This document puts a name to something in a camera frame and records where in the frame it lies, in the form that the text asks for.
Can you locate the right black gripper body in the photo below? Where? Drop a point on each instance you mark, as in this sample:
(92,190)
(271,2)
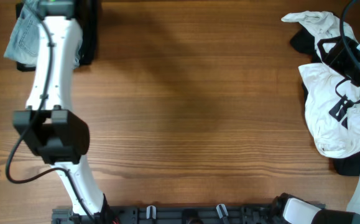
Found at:
(339,63)

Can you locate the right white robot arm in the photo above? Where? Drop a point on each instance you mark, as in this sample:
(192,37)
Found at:
(295,210)

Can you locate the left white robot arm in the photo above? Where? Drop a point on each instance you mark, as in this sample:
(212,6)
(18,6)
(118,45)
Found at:
(48,126)

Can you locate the black garment under white shirt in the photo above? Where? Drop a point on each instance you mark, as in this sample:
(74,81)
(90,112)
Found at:
(303,42)

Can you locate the white printed t-shirt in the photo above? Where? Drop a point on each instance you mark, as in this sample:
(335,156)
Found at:
(334,123)

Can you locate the folded black garment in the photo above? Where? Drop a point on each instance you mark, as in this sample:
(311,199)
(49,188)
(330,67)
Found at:
(23,46)

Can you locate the folded light blue jeans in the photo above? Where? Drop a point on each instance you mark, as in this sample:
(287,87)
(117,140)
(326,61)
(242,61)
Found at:
(42,24)

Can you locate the black mounting rail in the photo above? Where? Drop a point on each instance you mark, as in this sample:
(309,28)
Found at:
(246,214)

